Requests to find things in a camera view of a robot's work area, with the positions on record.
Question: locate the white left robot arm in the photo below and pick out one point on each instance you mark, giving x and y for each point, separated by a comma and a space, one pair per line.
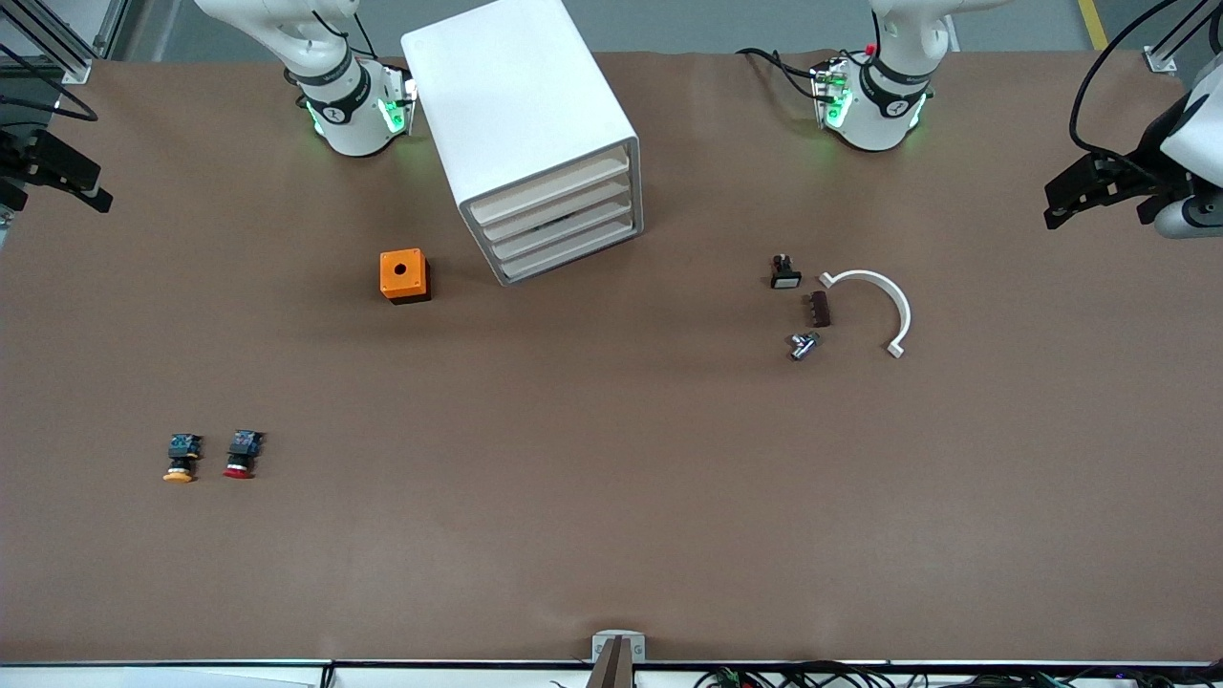
879, 124

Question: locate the yellow mushroom push button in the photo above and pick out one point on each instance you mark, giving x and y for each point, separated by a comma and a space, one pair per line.
180, 459

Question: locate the red mushroom push button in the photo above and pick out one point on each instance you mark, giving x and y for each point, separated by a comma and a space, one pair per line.
242, 456

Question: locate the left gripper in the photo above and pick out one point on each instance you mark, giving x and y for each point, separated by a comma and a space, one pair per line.
1139, 164

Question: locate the orange box with hole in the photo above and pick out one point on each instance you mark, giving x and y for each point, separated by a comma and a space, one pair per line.
401, 272

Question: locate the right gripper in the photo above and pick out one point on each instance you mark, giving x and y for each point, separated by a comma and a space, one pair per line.
21, 156

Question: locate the black switch with white face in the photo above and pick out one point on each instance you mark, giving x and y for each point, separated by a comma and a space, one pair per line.
784, 274

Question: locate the aluminium frame profile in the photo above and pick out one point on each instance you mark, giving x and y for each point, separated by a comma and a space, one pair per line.
1180, 43
57, 38

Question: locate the metal key switch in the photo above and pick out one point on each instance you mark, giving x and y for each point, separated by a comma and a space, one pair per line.
804, 346

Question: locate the white curved plastic arc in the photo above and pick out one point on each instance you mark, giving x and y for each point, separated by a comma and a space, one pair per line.
898, 301

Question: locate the brown terminal block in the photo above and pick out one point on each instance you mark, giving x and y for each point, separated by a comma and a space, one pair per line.
822, 310

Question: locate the grey metal bracket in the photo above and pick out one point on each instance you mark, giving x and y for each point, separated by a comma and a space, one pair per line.
618, 655

